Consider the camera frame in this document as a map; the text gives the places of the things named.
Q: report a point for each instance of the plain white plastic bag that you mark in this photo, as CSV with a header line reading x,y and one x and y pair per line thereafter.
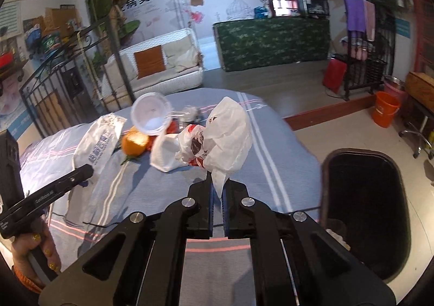
x,y
227,136

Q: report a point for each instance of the orange cushion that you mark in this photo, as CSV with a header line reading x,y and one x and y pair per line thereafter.
x,y
149,61

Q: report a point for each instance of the pink towel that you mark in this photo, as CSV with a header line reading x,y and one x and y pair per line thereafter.
x,y
369,19

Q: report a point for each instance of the purple towel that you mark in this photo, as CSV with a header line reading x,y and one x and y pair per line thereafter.
x,y
354,12

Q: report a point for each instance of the black metal rack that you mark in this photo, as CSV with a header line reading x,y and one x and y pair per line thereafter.
x,y
369,68

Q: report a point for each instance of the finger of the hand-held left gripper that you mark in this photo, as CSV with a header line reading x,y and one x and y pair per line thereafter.
x,y
67,180

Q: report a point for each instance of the blue wall sign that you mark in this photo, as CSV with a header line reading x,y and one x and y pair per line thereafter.
x,y
402,28

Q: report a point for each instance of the orange plastic bucket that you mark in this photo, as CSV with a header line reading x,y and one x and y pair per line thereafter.
x,y
385,109

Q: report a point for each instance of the orange fruit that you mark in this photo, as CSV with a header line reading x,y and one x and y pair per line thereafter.
x,y
134,144

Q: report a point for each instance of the person's left hand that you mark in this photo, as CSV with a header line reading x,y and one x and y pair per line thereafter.
x,y
23,248

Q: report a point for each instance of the cardboard box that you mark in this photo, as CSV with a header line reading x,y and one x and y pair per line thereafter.
x,y
59,21

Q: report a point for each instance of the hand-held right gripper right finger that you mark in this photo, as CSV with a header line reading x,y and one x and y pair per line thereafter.
x,y
225,214

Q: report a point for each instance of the white bag with blue print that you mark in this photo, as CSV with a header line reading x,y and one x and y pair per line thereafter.
x,y
98,143

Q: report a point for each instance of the metal stool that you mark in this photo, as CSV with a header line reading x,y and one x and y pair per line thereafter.
x,y
418,129

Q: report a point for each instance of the green patterned covered counter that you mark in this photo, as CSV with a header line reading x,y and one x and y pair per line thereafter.
x,y
271,43

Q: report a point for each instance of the wooden box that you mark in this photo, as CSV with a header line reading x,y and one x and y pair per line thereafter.
x,y
420,85

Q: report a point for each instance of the white wicker sofa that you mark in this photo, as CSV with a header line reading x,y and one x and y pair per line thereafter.
x,y
183,77

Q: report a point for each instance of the white bag with red print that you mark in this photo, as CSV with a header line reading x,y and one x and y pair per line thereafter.
x,y
166,153

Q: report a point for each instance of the pink basin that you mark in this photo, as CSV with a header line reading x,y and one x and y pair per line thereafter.
x,y
395,85

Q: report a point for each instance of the black trash bin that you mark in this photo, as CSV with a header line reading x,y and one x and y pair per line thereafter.
x,y
366,211

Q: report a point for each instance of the black framed picture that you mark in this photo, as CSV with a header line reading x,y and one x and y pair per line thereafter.
x,y
315,5

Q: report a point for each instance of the beige cushion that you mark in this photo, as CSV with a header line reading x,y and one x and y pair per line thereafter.
x,y
181,53

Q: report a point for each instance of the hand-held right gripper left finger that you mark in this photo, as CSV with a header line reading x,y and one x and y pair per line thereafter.
x,y
211,211

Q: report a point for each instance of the blue striped cloth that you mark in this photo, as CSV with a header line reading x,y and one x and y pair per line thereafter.
x,y
264,156

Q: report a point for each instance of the black iron fence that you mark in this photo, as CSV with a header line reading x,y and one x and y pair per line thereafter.
x,y
51,88

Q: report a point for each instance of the crumpled clear plastic wrapper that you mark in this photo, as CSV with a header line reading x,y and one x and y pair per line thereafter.
x,y
192,114

